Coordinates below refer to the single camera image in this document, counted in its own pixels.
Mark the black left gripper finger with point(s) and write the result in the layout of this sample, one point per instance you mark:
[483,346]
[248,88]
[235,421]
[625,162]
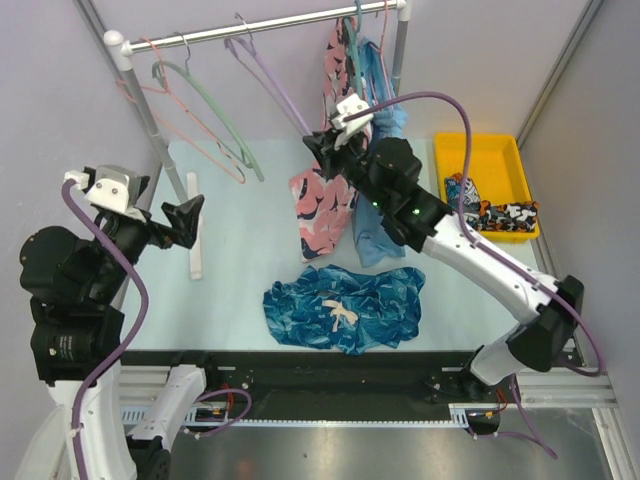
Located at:
[183,221]
[142,183]

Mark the teal plastic hanger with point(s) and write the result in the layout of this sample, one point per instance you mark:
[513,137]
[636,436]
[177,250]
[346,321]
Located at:
[351,27]

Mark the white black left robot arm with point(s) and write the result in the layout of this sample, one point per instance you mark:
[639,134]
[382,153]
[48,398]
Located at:
[87,303]

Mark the pink patterned shorts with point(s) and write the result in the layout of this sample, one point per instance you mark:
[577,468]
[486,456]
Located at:
[323,206]

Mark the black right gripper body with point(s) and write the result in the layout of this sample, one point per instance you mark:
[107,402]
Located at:
[355,159]

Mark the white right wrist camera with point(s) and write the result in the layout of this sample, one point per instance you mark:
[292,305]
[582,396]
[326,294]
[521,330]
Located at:
[350,118]

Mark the pink wire hanger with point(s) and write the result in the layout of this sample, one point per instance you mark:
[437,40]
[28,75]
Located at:
[186,126]

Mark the green plastic hanger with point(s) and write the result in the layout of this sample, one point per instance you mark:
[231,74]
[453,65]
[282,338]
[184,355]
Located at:
[232,162]

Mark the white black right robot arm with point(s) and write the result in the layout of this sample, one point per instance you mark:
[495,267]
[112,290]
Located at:
[387,175]

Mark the purple plastic hanger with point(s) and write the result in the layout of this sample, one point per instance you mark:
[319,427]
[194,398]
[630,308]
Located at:
[264,75]

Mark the orange camouflage shorts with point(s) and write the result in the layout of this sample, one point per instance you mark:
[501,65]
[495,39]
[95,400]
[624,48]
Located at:
[517,217]

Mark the blue leaf print shorts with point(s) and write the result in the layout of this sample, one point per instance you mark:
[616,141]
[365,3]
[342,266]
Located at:
[333,308]

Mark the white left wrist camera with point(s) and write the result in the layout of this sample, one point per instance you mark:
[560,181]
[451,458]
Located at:
[108,186]

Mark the pink hanger with blue shorts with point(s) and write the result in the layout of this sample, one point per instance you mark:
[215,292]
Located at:
[378,48]

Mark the light blue shorts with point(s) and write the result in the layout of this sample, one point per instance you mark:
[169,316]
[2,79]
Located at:
[372,243]

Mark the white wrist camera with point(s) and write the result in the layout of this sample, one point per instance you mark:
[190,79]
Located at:
[108,186]
[350,118]

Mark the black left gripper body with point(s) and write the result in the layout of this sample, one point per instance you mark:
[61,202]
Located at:
[131,233]

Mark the yellow plastic bin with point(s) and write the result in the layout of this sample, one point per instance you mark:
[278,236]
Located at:
[496,174]

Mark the metal clothes rack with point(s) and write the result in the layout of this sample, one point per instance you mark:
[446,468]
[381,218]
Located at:
[122,50]

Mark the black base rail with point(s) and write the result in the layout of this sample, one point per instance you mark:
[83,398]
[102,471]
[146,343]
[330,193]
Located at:
[377,387]

